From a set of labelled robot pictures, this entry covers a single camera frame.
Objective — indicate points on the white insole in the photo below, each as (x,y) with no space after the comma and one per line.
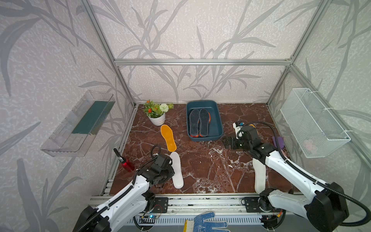
(260,176)
(177,178)

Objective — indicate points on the yellow fuzzy insole left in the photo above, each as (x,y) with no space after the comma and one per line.
(168,136)

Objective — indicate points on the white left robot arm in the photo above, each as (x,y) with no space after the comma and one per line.
(133,199)

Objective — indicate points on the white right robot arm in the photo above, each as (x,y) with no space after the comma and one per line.
(323,204)

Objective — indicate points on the blue white work glove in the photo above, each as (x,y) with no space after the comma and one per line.
(205,223)

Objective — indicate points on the white wire mesh basket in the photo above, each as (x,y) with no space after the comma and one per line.
(315,128)

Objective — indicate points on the teal plastic storage box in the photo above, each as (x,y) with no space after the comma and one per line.
(215,129)

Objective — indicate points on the white insole left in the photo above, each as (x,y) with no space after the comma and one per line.
(177,178)

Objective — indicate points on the potted artificial plant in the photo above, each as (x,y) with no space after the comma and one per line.
(156,112)

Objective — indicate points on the clear acrylic wall shelf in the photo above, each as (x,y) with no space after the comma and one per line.
(76,133)

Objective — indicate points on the red orange-edged insole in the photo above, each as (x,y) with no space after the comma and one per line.
(203,126)

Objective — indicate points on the white insole right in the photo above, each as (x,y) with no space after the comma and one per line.
(260,176)

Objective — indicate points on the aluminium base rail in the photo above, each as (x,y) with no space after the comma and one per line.
(221,204)

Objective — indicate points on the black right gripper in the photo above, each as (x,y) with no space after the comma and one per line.
(233,140)

